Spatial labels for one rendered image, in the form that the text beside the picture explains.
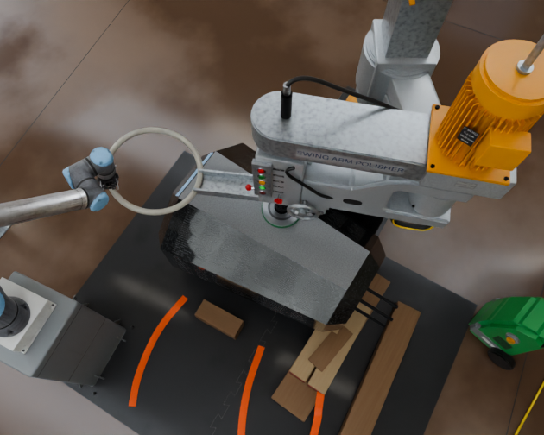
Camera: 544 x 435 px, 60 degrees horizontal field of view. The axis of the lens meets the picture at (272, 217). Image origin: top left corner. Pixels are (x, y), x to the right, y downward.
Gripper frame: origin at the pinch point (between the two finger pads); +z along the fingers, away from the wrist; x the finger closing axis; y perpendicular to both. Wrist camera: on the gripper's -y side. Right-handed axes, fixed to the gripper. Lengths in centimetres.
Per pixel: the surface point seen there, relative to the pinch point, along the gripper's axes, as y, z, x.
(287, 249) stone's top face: 57, -2, 78
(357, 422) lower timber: 158, 57, 103
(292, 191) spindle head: 42, -48, 73
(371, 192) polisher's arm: 56, -65, 99
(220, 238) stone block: 39, 13, 49
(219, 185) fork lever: 17, -9, 52
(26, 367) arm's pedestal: 74, 23, -57
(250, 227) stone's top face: 39, 3, 64
